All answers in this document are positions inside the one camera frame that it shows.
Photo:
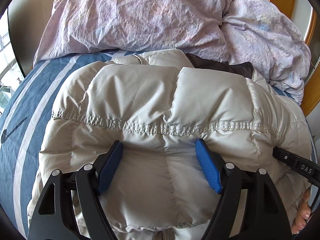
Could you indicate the blue white striped bed sheet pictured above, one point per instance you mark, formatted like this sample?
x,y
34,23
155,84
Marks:
x,y
23,126

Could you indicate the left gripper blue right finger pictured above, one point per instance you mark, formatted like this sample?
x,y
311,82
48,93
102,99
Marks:
x,y
264,216

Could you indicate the pink floral crumpled duvet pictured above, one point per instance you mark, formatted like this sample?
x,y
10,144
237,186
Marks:
x,y
233,31

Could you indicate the beige quilted down jacket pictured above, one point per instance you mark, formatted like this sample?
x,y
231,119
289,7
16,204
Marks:
x,y
158,104

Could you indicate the window with dark frame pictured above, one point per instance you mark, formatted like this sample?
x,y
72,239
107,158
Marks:
x,y
11,74

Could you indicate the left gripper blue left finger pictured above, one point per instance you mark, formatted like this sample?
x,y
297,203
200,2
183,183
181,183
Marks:
x,y
54,217

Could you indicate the person's right hand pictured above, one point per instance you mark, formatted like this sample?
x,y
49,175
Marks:
x,y
302,215

